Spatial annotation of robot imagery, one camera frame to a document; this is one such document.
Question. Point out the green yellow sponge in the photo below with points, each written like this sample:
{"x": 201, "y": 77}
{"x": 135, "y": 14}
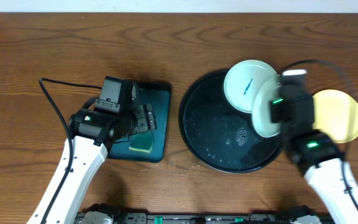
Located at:
{"x": 142, "y": 142}

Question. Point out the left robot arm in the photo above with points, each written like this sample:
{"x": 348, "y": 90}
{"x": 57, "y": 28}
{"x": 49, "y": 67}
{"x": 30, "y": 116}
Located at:
{"x": 91, "y": 135}

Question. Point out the black rectangular water tray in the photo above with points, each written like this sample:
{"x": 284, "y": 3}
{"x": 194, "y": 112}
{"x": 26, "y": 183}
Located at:
{"x": 159, "y": 96}

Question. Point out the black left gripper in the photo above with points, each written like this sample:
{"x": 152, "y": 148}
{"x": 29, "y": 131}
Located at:
{"x": 142, "y": 118}

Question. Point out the white plate with blue stain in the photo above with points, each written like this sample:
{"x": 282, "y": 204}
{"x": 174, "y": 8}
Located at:
{"x": 243, "y": 81}

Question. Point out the round black tray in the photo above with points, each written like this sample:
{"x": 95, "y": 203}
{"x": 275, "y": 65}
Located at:
{"x": 219, "y": 135}

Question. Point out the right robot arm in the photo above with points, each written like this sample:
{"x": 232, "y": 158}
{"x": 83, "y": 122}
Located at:
{"x": 324, "y": 167}

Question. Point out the pale green plate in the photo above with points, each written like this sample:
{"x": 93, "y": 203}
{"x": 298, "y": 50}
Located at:
{"x": 261, "y": 116}

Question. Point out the yellow plate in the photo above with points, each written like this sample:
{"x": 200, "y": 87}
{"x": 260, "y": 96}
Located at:
{"x": 336, "y": 114}

